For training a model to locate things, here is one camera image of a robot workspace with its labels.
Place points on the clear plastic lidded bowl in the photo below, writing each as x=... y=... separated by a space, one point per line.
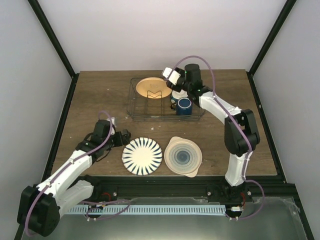
x=183 y=156

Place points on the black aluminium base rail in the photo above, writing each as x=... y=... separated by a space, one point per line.
x=215 y=188

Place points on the dark blue mug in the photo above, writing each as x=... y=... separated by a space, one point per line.
x=183 y=107

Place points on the light blue slotted cable duct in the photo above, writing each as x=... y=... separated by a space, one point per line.
x=203 y=210

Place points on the white blue striped plate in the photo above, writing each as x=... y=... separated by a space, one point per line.
x=142 y=156

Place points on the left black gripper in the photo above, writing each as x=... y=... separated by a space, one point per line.
x=120 y=142

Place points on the orange plastic plate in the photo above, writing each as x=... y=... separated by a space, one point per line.
x=153 y=88

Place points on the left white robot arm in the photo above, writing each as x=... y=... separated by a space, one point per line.
x=42 y=206

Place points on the black frame post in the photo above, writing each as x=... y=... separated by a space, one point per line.
x=279 y=22
x=43 y=20

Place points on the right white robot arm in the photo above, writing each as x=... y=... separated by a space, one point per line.
x=241 y=135

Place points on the cream and teal bowl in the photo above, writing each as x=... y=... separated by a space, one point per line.
x=175 y=95

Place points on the right black frame post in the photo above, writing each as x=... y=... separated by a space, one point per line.
x=279 y=22

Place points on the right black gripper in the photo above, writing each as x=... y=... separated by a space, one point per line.
x=170 y=85

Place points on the left black frame post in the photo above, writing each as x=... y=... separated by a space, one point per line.
x=43 y=20

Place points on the black wire dish rack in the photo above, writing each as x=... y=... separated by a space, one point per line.
x=141 y=108

